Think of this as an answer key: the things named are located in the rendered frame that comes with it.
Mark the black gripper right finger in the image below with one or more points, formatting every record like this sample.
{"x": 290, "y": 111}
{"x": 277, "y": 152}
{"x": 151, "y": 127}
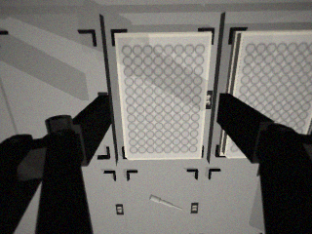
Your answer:
{"x": 285, "y": 164}

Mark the grey deck plate with bay grid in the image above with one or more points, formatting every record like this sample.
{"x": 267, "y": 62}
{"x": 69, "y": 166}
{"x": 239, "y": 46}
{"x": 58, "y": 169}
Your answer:
{"x": 45, "y": 7}

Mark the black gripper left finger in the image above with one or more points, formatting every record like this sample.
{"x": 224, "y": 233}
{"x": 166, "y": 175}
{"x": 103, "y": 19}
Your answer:
{"x": 54, "y": 160}

